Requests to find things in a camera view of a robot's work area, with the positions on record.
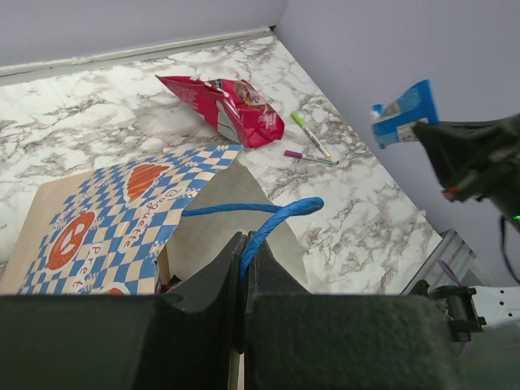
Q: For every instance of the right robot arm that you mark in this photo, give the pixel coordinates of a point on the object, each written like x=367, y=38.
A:
x=473, y=309

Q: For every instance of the red crisps bag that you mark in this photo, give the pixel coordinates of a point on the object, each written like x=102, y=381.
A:
x=234, y=108

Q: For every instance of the green cap marker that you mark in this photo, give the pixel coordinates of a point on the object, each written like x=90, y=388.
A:
x=302, y=124

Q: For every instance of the pink cap marker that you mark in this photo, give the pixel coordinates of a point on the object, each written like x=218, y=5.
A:
x=309, y=157

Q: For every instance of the aluminium rail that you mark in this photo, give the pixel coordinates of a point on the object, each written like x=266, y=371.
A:
x=452, y=257

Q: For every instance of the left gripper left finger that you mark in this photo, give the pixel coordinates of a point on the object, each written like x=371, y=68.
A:
x=205, y=340

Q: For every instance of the blue checkered paper bag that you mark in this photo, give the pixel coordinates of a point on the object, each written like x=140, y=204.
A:
x=128, y=228

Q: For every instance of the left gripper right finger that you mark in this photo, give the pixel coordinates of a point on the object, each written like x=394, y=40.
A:
x=268, y=292

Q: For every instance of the blue m&m's packet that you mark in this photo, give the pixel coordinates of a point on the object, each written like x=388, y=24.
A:
x=394, y=122

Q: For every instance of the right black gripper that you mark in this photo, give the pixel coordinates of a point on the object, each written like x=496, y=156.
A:
x=478, y=160

